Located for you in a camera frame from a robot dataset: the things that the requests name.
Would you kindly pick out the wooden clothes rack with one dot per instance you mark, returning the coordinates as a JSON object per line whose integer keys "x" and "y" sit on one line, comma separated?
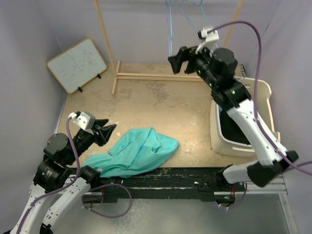
{"x": 157, "y": 77}

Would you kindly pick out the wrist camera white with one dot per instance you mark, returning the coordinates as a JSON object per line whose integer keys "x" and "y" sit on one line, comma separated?
{"x": 84, "y": 120}
{"x": 208, "y": 38}

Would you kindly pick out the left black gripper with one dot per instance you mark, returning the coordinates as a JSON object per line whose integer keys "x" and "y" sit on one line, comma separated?
{"x": 105, "y": 132}

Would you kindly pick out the blue hanger of black shirt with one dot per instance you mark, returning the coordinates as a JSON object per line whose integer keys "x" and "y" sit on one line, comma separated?
{"x": 189, "y": 17}

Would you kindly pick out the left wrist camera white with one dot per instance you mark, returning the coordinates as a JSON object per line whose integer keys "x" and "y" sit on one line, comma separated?
{"x": 84, "y": 120}

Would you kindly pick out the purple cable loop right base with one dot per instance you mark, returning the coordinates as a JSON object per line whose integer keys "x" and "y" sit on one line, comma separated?
{"x": 234, "y": 202}

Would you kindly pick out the teal t shirt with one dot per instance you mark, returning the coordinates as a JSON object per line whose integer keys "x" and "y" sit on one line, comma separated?
{"x": 138, "y": 151}

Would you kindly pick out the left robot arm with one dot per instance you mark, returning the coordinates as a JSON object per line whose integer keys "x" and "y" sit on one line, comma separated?
{"x": 56, "y": 188}

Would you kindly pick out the small whiteboard wooden frame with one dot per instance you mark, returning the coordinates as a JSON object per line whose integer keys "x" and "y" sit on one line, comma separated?
{"x": 77, "y": 65}

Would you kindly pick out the blue hanger of teal shirt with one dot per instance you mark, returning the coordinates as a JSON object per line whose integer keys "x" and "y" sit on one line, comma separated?
{"x": 170, "y": 25}

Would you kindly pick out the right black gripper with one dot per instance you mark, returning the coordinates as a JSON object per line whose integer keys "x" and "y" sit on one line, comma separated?
{"x": 186, "y": 54}

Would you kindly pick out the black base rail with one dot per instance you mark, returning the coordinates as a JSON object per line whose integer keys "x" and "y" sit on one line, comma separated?
{"x": 166, "y": 183}

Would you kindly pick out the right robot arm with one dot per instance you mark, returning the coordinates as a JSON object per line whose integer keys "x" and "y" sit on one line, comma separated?
{"x": 216, "y": 69}

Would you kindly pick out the white laundry basket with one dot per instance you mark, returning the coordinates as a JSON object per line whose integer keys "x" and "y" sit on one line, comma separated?
{"x": 229, "y": 148}

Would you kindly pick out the black t shirt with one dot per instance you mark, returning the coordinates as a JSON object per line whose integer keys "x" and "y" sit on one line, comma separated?
{"x": 230, "y": 130}

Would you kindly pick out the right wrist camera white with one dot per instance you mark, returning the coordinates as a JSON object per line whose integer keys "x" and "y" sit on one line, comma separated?
{"x": 208, "y": 38}

